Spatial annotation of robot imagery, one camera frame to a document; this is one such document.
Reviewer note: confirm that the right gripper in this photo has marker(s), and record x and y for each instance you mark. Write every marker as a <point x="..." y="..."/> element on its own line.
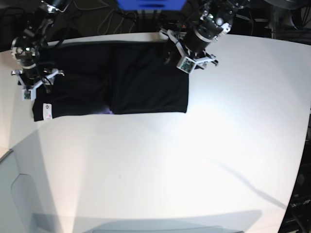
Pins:
<point x="34" y="78"/>

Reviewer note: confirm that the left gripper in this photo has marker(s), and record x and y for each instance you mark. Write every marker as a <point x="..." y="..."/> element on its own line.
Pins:
<point x="193" y="45"/>

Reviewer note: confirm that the black T-shirt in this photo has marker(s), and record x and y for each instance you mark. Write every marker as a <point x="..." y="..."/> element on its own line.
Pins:
<point x="111" y="78"/>

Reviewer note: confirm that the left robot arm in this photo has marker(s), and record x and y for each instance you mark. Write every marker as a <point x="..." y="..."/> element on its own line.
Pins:
<point x="210" y="20"/>

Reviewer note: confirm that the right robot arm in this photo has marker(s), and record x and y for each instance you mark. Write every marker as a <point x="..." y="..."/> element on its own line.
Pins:
<point x="25" y="49"/>

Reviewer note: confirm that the blue box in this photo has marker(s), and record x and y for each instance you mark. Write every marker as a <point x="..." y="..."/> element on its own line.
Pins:
<point x="172" y="5"/>

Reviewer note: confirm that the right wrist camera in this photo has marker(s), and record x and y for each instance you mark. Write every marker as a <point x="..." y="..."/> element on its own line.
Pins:
<point x="27" y="94"/>

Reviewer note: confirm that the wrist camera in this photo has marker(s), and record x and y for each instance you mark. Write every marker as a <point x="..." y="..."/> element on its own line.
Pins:
<point x="186" y="65"/>
<point x="27" y="94"/>

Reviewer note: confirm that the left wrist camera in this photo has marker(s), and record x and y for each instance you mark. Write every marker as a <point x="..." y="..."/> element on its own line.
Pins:
<point x="186" y="65"/>

